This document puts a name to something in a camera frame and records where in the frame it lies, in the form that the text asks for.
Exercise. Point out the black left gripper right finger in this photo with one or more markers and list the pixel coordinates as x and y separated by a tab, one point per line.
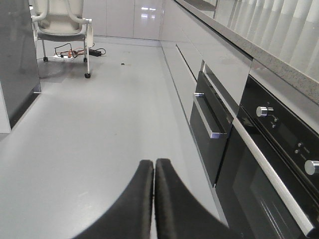
178	214

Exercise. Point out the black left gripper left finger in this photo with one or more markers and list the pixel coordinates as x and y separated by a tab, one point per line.
131	215

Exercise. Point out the black built-in oven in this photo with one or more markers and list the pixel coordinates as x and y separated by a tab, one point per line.
268	185

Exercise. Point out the black built-in drawer appliance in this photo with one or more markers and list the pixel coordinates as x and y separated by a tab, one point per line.
211	120

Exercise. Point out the black power adapter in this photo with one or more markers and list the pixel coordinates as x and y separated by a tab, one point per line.
95	53

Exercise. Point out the grey stone countertop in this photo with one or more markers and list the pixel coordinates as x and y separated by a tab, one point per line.
283	35

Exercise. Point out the white power strip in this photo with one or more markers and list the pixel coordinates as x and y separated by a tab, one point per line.
63	58

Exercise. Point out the white office chair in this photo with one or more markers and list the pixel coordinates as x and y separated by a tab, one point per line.
63	21

